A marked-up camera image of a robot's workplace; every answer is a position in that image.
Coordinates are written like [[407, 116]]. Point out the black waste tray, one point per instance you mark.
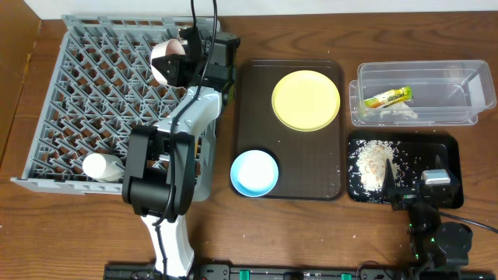
[[417, 152]]

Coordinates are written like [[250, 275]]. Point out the spilled rice food waste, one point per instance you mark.
[[370, 159]]

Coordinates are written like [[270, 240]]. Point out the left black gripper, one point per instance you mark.
[[180, 71]]

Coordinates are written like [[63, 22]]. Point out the grey plastic dish rack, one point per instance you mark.
[[101, 87]]

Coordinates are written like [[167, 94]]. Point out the white cup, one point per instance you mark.
[[103, 167]]

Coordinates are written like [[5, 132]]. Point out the green snack wrapper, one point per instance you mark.
[[389, 97]]

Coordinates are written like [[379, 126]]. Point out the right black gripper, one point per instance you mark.
[[407, 199]]

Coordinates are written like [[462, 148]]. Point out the clear plastic bin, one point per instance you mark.
[[444, 93]]

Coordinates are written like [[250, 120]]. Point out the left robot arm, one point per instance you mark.
[[160, 174]]

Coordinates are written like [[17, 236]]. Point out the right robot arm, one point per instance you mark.
[[441, 248]]

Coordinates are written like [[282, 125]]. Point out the dark brown serving tray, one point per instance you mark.
[[310, 163]]

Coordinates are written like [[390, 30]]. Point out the light blue bowl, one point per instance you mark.
[[254, 173]]

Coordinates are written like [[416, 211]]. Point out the yellow round plate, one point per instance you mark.
[[306, 100]]

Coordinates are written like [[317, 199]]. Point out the black equipment rail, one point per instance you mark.
[[228, 272]]

